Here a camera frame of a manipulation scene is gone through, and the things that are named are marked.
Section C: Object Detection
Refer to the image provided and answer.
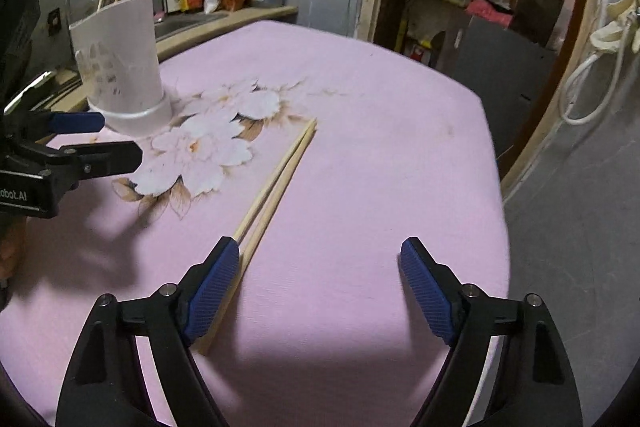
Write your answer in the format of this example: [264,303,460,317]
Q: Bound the dark grey cabinet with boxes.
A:
[436,13,556,155]

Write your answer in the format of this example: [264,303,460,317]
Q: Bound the pink floral tablecloth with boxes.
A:
[1,22,510,426]

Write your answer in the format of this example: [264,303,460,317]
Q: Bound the white hose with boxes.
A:
[557,20,632,127]

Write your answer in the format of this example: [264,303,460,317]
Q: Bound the person left hand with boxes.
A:
[0,216,26,280]

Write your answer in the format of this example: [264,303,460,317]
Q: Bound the light bamboo chopstick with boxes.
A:
[195,126,317,355]
[232,119,317,244]

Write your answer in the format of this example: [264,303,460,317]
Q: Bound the rubber gloves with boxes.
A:
[590,0,639,54]

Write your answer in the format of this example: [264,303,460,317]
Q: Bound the white plastic utensil holder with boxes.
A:
[70,0,172,138]

